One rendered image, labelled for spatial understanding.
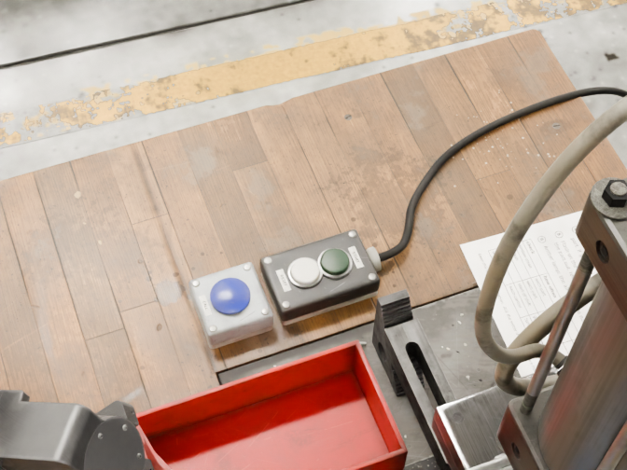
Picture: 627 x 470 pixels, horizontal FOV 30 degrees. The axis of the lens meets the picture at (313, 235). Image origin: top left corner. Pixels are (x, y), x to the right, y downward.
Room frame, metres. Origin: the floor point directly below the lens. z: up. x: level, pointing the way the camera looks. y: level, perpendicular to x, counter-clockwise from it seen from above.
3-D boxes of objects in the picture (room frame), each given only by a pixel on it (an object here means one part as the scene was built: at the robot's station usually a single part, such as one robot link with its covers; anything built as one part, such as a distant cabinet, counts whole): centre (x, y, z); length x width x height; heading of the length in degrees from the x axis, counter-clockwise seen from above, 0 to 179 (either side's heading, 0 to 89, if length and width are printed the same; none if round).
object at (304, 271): (0.59, 0.01, 0.93); 0.03 x 0.03 x 0.02
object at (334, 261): (0.60, -0.02, 0.93); 0.03 x 0.03 x 0.02
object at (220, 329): (0.56, 0.08, 0.90); 0.07 x 0.07 x 0.06; 22
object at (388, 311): (0.51, -0.09, 0.95); 0.06 x 0.03 x 0.09; 22
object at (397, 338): (0.45, -0.11, 0.95); 0.15 x 0.03 x 0.10; 22
